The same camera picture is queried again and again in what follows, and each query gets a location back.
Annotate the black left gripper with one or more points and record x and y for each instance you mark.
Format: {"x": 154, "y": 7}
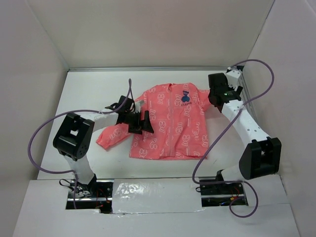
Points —
{"x": 137, "y": 128}

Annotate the pink hooded kids jacket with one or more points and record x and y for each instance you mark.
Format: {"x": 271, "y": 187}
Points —
{"x": 177, "y": 115}

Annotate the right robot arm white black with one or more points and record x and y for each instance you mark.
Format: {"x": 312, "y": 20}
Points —
{"x": 231, "y": 111}

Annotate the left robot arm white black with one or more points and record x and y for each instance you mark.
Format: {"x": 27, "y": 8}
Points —
{"x": 73, "y": 138}

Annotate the white taped cover panel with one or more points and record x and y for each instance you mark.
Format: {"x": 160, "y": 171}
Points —
{"x": 159, "y": 195}

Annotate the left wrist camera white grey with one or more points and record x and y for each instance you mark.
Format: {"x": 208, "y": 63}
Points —
{"x": 138, "y": 105}

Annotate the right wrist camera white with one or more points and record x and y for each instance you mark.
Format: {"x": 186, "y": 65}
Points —
{"x": 233, "y": 74}

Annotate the aluminium frame rail right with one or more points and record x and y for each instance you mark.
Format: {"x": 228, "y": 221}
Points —
{"x": 261, "y": 156}

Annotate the aluminium frame rail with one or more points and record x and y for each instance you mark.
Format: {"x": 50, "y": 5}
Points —
{"x": 261, "y": 156}
{"x": 132, "y": 69}

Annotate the aluminium frame rail back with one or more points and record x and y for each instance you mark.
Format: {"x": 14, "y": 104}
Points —
{"x": 132, "y": 69}

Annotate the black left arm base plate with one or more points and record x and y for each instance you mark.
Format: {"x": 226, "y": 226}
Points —
{"x": 100, "y": 199}

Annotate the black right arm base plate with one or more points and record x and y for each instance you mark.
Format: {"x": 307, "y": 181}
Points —
{"x": 220, "y": 194}

